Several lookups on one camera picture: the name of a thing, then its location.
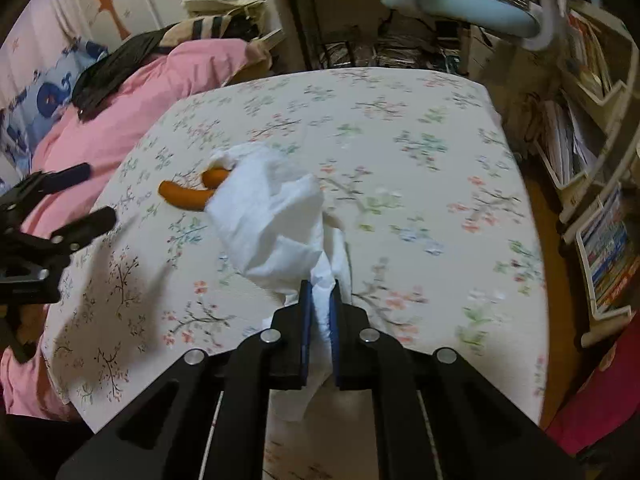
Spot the large white paper towel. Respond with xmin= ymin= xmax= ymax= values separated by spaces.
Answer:
xmin=205 ymin=143 xmax=352 ymax=422

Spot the whale print blue pillow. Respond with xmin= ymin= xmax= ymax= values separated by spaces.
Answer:
xmin=1 ymin=38 xmax=108 ymax=177

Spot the pink duvet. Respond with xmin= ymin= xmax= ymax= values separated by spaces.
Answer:
xmin=0 ymin=38 xmax=274 ymax=421

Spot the black jacket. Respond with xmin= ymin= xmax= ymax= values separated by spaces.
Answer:
xmin=72 ymin=27 xmax=170 ymax=122

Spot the pink curtain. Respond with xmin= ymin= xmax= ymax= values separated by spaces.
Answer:
xmin=1 ymin=0 xmax=92 ymax=108

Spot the floral tablecloth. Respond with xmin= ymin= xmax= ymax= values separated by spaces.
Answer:
xmin=39 ymin=66 xmax=550 ymax=480

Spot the striped beige cloth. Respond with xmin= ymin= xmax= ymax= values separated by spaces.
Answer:
xmin=158 ymin=14 xmax=260 ymax=49

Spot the beige canvas bag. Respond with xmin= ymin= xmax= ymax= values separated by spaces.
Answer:
xmin=181 ymin=0 xmax=265 ymax=16

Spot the red shopping bag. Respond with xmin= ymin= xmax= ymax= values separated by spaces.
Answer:
xmin=546 ymin=314 xmax=640 ymax=454

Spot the white rolling book cart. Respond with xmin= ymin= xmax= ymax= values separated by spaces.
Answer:
xmin=534 ymin=0 xmax=639 ymax=348

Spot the blue grey desk chair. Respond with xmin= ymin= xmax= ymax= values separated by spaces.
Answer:
xmin=381 ymin=0 xmax=561 ymax=51

